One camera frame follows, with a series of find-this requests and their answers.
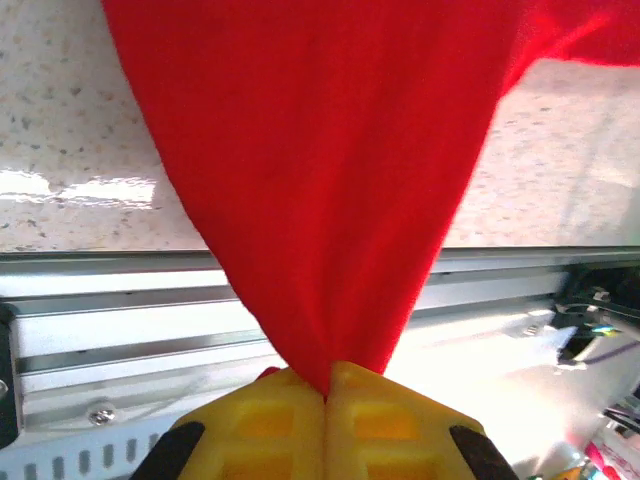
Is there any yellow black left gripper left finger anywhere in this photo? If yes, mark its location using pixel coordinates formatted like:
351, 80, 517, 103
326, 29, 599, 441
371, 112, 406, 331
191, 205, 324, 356
129, 367, 329, 480

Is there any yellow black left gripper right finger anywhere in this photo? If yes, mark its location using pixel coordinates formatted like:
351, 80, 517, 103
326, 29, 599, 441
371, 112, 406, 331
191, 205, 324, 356
324, 360, 521, 480

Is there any red t-shirt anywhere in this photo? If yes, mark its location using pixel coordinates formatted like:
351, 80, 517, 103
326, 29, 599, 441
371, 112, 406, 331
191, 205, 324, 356
99, 0, 640, 396

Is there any aluminium mounting rail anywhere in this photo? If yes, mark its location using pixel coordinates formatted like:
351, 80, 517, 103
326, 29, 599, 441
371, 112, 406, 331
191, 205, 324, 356
0, 247, 640, 451

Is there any slotted grey cable duct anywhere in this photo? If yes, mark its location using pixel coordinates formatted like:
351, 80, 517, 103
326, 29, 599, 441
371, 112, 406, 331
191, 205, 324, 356
0, 434, 171, 480

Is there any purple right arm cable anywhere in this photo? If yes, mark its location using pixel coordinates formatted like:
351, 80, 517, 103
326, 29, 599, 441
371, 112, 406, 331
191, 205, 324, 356
582, 342, 640, 364

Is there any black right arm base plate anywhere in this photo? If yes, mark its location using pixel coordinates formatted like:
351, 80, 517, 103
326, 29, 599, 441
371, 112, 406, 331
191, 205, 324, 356
552, 264, 640, 366

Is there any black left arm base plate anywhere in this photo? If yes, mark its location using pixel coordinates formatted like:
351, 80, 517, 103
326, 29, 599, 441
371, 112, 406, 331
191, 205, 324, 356
0, 303, 22, 447

